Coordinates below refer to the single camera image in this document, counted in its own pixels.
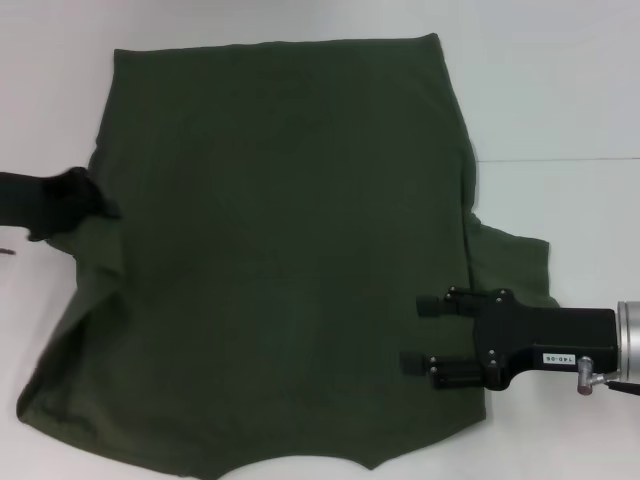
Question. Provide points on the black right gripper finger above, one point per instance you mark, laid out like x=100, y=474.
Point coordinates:
x=452, y=377
x=435, y=306

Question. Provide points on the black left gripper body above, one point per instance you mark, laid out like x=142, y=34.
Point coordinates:
x=25, y=205

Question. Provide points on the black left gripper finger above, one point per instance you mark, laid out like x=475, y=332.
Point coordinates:
x=82, y=192

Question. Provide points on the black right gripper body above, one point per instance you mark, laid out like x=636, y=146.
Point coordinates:
x=545, y=337

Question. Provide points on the dark green t-shirt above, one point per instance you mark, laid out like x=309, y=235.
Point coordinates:
x=300, y=210

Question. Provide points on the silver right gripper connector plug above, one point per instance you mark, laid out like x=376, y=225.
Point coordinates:
x=587, y=376

